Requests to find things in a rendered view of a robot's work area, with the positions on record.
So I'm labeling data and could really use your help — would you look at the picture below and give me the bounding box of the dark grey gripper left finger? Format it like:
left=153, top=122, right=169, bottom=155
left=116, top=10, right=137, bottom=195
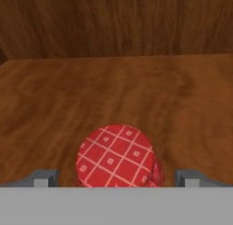
left=0, top=169, right=59, bottom=189

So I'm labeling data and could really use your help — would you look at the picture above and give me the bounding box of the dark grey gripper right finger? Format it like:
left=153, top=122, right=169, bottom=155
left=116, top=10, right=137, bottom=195
left=174, top=169, right=233, bottom=189

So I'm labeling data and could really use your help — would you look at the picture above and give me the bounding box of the jam jar with red checked lid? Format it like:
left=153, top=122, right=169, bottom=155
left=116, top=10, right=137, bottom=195
left=76, top=123, right=165, bottom=189

